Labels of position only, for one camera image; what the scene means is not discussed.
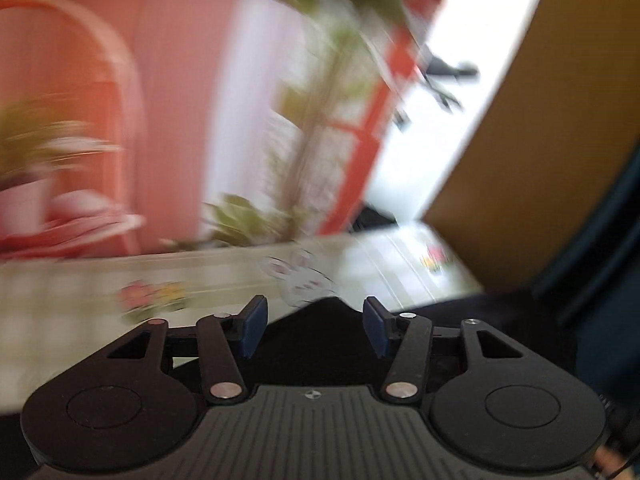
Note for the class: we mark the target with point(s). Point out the teal curtain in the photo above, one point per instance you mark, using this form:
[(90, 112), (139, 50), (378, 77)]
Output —
[(610, 240)]

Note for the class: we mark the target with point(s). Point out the checked floral tablecloth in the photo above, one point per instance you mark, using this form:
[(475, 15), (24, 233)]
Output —
[(75, 350)]

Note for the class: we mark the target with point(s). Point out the black tripod stand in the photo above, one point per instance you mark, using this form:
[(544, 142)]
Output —
[(445, 67)]

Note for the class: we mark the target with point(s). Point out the printed room scene backdrop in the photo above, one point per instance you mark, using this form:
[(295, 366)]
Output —
[(175, 110)]

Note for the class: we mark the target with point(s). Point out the dark cloth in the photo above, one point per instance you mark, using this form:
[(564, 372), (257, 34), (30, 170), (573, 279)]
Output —
[(372, 217)]

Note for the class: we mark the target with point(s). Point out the black pants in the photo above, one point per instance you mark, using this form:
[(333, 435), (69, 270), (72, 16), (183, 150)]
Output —
[(315, 350)]

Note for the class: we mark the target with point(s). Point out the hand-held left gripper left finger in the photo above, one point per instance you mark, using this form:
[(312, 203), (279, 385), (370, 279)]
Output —
[(252, 325)]

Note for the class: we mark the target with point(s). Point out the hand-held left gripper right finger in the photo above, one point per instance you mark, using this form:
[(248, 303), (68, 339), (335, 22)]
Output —
[(377, 327)]

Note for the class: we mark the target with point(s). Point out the wooden cabinet side panel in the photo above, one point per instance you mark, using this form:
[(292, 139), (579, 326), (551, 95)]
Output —
[(540, 135)]

